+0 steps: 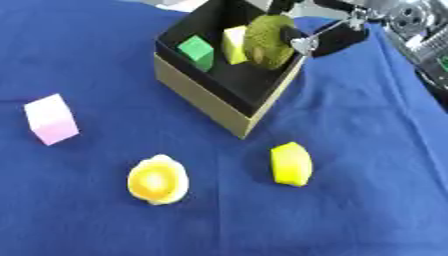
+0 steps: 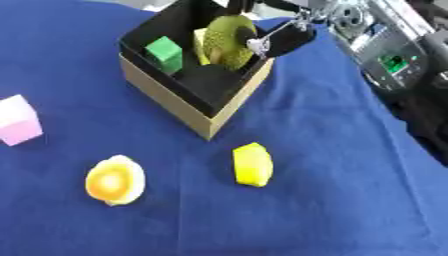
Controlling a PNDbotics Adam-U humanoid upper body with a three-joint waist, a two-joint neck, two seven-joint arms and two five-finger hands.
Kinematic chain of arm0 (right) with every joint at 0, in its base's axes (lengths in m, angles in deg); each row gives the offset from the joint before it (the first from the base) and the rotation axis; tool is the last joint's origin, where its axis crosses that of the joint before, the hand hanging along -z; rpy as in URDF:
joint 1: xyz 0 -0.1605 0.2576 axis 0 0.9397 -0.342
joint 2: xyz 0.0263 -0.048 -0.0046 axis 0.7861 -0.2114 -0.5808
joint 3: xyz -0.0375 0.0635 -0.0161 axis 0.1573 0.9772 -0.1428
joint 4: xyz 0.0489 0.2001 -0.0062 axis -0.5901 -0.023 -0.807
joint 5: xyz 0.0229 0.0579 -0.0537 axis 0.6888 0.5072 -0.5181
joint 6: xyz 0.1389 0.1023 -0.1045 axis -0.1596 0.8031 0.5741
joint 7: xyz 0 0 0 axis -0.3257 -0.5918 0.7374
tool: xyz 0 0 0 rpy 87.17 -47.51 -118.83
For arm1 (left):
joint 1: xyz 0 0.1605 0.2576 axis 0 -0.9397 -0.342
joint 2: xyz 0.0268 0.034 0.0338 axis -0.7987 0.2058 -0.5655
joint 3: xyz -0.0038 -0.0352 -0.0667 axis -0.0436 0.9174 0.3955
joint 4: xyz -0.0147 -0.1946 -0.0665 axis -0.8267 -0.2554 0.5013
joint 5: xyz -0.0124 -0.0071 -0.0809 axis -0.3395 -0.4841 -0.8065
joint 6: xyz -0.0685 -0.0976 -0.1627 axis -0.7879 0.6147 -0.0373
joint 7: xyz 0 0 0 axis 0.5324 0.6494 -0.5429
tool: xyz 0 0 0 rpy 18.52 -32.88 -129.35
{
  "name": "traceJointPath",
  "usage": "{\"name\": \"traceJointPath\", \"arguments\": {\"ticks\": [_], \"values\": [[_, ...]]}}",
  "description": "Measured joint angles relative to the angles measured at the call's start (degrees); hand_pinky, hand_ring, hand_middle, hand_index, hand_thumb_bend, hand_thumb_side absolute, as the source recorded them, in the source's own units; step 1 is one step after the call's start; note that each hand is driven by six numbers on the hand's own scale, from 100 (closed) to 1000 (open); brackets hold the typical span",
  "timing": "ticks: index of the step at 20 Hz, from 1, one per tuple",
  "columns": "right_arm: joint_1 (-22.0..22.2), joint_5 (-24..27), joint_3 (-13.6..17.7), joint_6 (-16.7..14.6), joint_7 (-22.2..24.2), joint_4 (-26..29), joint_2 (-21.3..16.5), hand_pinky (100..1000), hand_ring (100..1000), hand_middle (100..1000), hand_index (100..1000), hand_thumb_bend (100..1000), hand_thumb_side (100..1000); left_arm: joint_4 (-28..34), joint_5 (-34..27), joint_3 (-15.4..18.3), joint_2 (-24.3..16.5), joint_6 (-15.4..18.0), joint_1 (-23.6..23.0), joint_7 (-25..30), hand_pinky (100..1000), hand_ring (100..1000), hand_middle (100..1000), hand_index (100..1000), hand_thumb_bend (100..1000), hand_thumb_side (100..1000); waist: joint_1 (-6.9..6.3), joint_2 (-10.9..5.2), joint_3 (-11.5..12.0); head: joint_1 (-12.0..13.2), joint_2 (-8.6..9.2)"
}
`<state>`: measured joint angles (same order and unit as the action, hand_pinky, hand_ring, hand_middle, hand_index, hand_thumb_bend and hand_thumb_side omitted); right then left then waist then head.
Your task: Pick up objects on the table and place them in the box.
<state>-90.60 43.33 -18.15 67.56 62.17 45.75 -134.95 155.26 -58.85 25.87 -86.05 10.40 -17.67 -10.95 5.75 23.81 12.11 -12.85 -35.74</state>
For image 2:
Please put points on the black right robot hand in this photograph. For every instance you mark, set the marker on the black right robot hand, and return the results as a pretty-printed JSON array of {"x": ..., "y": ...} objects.
[{"x": 289, "y": 38}]

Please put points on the green kiwi slice toy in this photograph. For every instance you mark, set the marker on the green kiwi slice toy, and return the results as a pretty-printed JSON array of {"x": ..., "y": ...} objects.
[{"x": 224, "y": 43}]

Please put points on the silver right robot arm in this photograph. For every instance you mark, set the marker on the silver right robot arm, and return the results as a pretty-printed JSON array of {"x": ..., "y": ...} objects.
[{"x": 388, "y": 50}]

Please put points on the tan cardboard box black inside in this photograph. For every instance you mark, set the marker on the tan cardboard box black inside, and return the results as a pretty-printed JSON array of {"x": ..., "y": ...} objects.
[{"x": 175, "y": 100}]

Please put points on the yellow toy piece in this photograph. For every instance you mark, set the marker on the yellow toy piece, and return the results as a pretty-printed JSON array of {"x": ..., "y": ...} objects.
[{"x": 200, "y": 46}]

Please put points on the green cube block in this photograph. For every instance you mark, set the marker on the green cube block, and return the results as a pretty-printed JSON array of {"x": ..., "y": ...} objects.
[{"x": 165, "y": 53}]

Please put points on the yellow lemon wedge toy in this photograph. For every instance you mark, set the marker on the yellow lemon wedge toy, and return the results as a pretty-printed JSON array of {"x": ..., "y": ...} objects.
[{"x": 252, "y": 165}]

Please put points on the orange half toy fruit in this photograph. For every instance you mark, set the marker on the orange half toy fruit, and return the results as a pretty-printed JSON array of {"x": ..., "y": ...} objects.
[{"x": 114, "y": 180}]

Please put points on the pink cube block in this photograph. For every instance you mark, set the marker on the pink cube block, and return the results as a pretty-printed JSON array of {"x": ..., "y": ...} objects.
[{"x": 17, "y": 121}]

